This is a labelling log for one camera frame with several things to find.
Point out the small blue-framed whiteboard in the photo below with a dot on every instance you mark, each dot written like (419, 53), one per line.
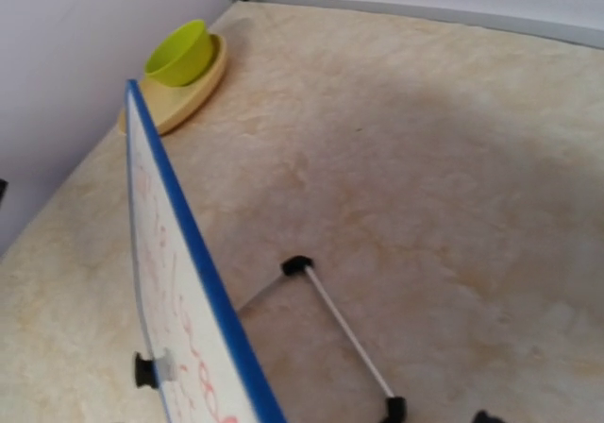
(201, 360)

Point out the beige plate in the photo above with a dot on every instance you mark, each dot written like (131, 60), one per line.
(170, 107)

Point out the lime green bowl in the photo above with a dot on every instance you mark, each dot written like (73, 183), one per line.
(182, 57)

